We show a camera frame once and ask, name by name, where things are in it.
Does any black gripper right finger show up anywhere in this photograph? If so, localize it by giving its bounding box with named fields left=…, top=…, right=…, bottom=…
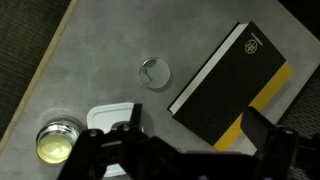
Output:
left=240, top=106, right=320, bottom=180

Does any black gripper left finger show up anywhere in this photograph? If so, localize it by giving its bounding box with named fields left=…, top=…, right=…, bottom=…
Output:
left=58, top=104, right=187, bottom=180

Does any white container lid with button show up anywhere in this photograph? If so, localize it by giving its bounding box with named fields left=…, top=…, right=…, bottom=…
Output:
left=86, top=101, right=145, bottom=178

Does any round glass candle lid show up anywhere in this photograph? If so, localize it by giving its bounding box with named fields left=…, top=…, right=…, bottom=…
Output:
left=139, top=57, right=171, bottom=89

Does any candle in silver glass jar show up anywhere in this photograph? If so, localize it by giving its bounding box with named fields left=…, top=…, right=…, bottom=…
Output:
left=36, top=115, right=84, bottom=164

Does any black and yellow book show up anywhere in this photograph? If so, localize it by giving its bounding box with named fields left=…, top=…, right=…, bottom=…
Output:
left=168, top=21, right=294, bottom=151

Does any grey concrete coffee table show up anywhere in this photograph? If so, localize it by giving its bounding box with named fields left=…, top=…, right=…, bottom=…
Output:
left=0, top=0, right=320, bottom=180

